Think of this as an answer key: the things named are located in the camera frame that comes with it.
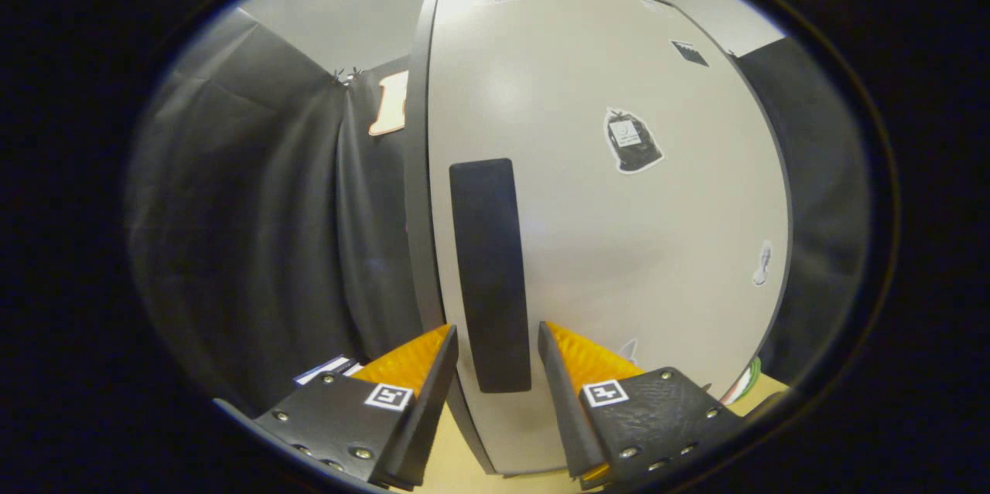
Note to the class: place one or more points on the grey shoe cabinet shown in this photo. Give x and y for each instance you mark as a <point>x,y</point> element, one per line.
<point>416,169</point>

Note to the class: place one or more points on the black backdrop cloth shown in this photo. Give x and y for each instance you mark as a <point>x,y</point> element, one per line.
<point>247,208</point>

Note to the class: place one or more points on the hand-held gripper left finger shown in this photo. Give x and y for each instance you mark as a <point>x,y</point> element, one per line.
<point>421,424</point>

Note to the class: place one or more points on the white shoe cabinet door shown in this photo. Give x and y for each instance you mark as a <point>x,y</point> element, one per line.
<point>619,246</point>

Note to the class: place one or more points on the dark blue book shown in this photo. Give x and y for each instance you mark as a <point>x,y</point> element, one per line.
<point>321,370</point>

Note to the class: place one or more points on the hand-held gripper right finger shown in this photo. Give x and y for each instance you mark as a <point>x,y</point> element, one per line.
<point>568,409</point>

